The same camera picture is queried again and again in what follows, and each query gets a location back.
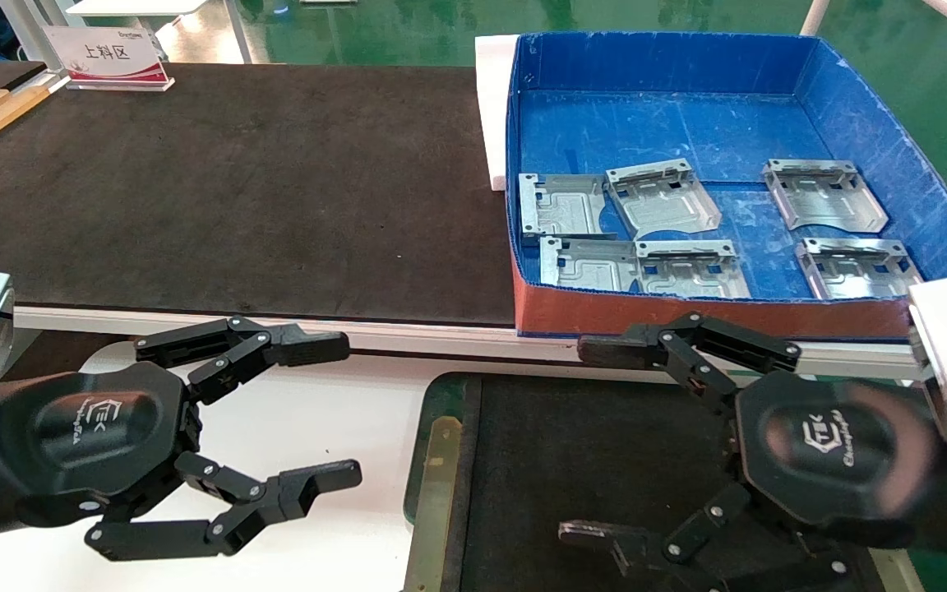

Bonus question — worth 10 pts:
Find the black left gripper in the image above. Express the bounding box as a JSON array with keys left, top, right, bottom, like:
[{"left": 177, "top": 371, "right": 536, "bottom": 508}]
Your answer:
[{"left": 0, "top": 315, "right": 363, "bottom": 562}]

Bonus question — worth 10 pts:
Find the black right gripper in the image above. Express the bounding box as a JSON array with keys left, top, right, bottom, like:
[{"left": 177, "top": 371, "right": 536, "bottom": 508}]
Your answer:
[{"left": 558, "top": 311, "right": 947, "bottom": 592}]

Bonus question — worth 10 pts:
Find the metal bracket with raised sides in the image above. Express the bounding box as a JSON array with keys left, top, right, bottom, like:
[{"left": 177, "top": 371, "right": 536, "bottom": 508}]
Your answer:
[
  {"left": 761, "top": 159, "right": 890, "bottom": 234},
  {"left": 635, "top": 238, "right": 753, "bottom": 299},
  {"left": 605, "top": 158, "right": 723, "bottom": 240},
  {"left": 795, "top": 238, "right": 928, "bottom": 302}
]

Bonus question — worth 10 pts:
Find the black tray container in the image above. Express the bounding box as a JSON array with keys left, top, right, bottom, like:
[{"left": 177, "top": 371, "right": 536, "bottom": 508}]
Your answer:
[{"left": 402, "top": 370, "right": 931, "bottom": 592}]

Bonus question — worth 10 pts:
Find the flat stamped metal plate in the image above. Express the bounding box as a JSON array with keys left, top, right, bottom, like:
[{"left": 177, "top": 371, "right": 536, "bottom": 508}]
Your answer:
[
  {"left": 520, "top": 173, "right": 611, "bottom": 240},
  {"left": 539, "top": 236, "right": 644, "bottom": 294}
]

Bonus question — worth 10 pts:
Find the black table mat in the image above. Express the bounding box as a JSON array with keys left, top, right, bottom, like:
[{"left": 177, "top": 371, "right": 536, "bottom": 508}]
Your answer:
[{"left": 0, "top": 59, "right": 521, "bottom": 328}]

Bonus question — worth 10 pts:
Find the blue corrugated plastic bin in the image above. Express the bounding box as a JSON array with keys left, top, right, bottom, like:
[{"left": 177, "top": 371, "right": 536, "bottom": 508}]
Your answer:
[{"left": 505, "top": 31, "right": 947, "bottom": 340}]

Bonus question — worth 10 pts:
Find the white red sign placard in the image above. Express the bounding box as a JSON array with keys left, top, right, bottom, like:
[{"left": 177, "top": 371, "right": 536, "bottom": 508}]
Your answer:
[{"left": 42, "top": 25, "right": 176, "bottom": 92}]

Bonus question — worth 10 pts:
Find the aluminium table frame rail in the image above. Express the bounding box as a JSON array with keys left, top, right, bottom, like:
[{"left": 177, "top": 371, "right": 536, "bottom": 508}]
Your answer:
[{"left": 13, "top": 306, "right": 928, "bottom": 382}]

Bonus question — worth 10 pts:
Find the white frame post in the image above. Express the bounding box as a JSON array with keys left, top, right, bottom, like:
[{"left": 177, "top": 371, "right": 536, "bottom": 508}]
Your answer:
[{"left": 0, "top": 0, "right": 72, "bottom": 83}]

